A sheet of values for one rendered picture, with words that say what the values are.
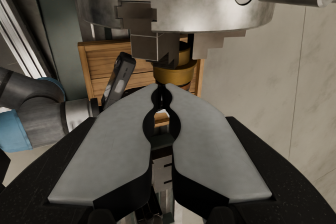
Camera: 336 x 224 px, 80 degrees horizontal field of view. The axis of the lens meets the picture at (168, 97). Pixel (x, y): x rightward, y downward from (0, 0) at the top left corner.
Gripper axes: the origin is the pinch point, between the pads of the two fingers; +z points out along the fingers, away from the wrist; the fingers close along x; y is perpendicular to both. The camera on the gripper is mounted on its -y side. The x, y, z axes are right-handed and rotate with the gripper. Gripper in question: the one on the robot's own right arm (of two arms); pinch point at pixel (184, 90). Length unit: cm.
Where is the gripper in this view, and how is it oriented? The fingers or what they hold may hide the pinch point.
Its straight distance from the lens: 45.7
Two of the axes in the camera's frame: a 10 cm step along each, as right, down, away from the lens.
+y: -0.1, 8.7, 5.0
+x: 3.6, 4.7, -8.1
